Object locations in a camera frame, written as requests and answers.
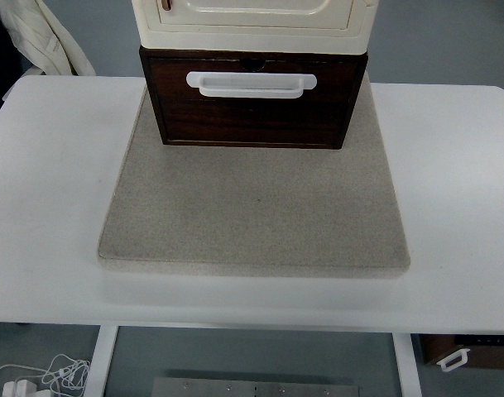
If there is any white drawer handle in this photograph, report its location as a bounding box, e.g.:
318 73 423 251
185 71 317 99

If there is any white table leg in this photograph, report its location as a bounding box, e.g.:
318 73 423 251
392 332 422 397
84 325 118 397

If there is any white tangled cable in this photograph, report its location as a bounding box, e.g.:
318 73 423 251
0 353 91 397

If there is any white cloth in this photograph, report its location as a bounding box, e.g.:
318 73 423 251
0 1 96 76

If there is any beige fabric mat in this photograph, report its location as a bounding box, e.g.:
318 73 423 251
98 81 410 278

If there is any small white handle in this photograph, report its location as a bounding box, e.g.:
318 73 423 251
436 348 470 372

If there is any dark wooden drawer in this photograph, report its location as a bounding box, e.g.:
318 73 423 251
144 55 367 149

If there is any dark wooden cabinet base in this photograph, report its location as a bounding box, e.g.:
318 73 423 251
138 44 369 151

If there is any white power adapter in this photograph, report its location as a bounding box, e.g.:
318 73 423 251
2 380 37 397

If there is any white right table leg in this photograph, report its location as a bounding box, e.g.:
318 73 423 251
392 332 422 397

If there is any white left table leg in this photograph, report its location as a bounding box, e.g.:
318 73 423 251
84 325 118 397

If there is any brown box on floor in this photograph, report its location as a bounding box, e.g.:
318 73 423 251
420 334 504 370

